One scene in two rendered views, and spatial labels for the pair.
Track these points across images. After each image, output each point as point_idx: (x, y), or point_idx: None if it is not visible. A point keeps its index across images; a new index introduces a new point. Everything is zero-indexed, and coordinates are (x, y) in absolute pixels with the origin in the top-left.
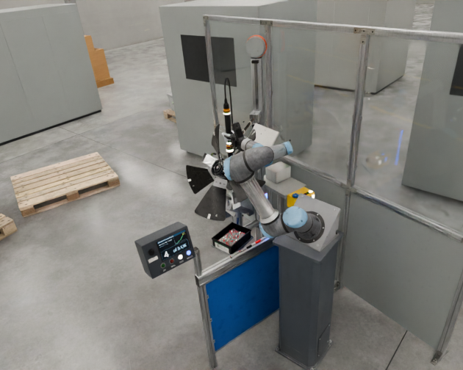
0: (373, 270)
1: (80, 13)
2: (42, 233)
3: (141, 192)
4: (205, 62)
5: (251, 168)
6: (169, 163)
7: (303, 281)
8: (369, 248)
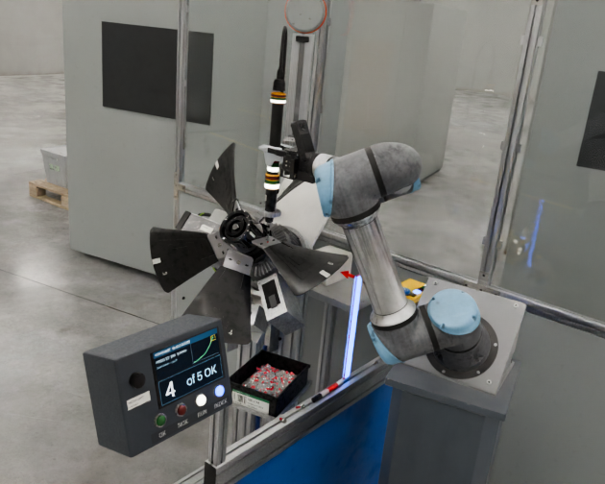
0: (525, 460)
1: None
2: None
3: None
4: (149, 77)
5: (386, 184)
6: (46, 273)
7: (450, 471)
8: (519, 413)
